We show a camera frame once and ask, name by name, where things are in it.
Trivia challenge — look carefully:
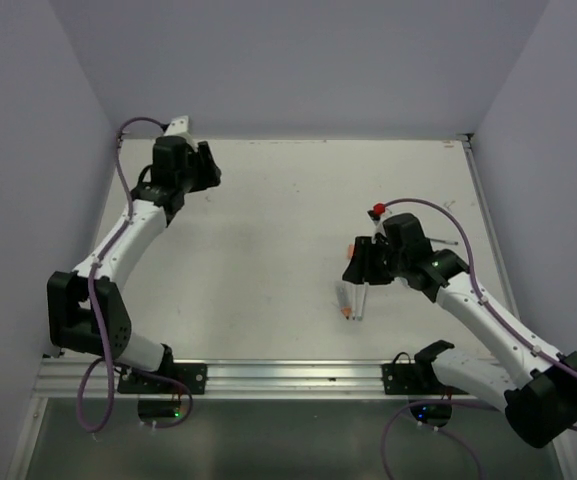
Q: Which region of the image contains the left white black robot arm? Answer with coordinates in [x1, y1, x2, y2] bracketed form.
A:
[47, 135, 221, 393]

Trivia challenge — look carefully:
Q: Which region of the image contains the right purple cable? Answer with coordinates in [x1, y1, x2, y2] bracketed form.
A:
[378, 197, 577, 480]

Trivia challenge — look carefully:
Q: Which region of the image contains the orange highlighter marker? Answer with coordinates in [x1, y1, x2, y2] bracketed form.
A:
[335, 281, 353, 320]

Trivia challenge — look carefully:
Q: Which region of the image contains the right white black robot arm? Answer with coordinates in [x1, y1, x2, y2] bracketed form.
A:
[342, 204, 577, 448]

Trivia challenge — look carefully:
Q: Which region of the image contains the purple capped white pen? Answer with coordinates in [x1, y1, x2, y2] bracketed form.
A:
[351, 284, 359, 320]

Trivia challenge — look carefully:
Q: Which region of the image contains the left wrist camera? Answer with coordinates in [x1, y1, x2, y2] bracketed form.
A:
[164, 115, 190, 137]

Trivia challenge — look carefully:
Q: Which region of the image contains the green white pen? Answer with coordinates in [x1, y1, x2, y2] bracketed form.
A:
[355, 284, 368, 321]

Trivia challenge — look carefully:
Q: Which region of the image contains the aluminium rail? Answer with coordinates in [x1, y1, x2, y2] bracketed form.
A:
[31, 358, 494, 399]

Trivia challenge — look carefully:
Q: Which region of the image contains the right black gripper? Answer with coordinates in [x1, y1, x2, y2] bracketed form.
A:
[342, 234, 408, 283]

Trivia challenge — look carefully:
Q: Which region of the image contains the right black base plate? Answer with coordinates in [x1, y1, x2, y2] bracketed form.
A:
[381, 352, 453, 397]

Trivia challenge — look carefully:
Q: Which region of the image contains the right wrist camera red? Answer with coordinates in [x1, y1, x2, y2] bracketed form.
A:
[367, 203, 387, 225]

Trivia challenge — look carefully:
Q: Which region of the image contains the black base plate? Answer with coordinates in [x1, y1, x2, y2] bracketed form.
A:
[381, 352, 453, 397]
[117, 362, 208, 395]

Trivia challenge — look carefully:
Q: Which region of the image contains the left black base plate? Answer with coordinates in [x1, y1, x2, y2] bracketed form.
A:
[117, 362, 208, 395]

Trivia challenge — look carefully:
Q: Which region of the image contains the blue ballpoint pen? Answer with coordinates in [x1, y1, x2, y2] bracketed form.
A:
[429, 238, 459, 246]

